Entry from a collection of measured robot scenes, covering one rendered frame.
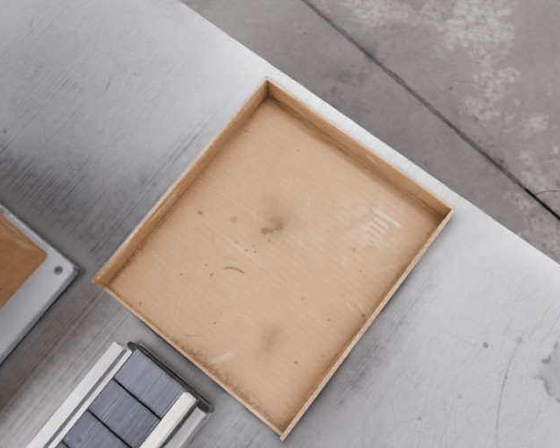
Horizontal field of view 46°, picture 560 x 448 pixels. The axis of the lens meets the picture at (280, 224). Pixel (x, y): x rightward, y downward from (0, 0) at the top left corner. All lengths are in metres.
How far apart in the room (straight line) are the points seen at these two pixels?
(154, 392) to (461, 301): 0.34
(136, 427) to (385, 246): 0.32
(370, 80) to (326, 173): 1.00
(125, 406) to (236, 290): 0.17
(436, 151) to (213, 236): 1.02
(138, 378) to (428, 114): 1.20
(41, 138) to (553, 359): 0.63
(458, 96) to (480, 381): 1.12
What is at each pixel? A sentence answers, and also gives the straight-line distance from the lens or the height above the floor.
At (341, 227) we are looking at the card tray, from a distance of 0.75.
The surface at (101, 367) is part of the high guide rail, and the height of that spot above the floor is 0.96.
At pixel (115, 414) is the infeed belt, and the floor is 0.88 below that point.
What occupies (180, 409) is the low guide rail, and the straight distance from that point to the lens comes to 0.66.
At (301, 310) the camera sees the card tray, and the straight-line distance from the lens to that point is 0.73.
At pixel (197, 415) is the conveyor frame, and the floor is 0.88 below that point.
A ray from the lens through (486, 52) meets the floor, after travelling 1.83.
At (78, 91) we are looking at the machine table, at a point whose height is 0.83.
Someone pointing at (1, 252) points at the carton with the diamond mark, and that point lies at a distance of 0.71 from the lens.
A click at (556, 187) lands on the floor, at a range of 1.74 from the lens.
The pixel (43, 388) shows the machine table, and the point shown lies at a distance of 0.79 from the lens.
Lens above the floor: 1.56
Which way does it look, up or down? 75 degrees down
